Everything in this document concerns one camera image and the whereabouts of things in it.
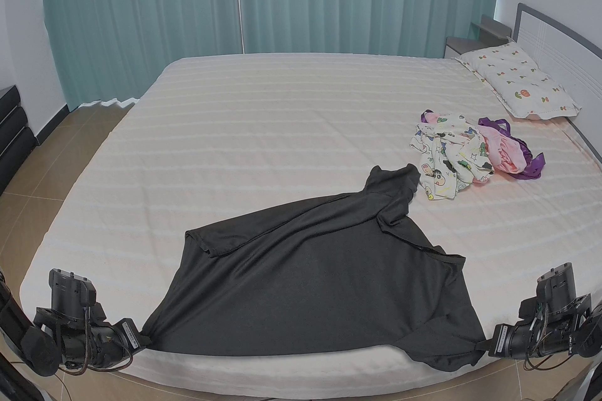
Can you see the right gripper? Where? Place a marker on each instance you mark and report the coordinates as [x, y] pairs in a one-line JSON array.
[[515, 342]]

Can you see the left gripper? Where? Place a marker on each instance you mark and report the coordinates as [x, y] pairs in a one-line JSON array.
[[113, 342]]

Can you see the black T-shirt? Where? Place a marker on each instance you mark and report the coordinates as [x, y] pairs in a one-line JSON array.
[[305, 286]]

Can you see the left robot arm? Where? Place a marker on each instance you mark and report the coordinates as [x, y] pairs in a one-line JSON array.
[[70, 295]]

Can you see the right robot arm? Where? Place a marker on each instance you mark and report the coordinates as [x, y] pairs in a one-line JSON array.
[[559, 291]]

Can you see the bed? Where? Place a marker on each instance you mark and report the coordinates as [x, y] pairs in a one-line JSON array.
[[282, 117]]

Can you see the purple garment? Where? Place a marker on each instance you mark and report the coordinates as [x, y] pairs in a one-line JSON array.
[[534, 166]]

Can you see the pink garment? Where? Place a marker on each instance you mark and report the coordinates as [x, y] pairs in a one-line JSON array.
[[508, 154]]

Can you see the white printed pyjama garment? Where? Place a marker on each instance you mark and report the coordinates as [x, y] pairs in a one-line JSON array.
[[447, 159]]

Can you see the black chest of drawers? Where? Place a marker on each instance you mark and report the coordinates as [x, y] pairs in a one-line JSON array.
[[14, 136]]

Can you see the white printed pillow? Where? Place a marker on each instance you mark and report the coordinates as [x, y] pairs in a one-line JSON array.
[[517, 79]]

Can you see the grey bedside table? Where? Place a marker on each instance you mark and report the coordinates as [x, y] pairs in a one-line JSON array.
[[463, 45]]

